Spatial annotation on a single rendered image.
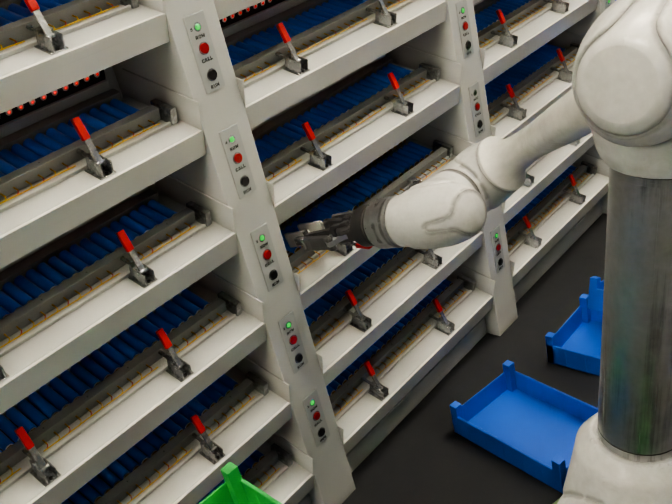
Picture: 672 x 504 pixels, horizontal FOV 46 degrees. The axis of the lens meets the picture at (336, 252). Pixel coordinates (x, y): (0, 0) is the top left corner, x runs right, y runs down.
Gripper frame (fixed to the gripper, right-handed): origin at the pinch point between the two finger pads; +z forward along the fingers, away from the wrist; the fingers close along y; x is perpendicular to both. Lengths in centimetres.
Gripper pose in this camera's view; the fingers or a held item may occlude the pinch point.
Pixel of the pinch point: (305, 234)
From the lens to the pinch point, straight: 155.1
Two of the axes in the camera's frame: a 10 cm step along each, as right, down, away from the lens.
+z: -6.6, 0.7, 7.4
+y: -6.3, 4.9, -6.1
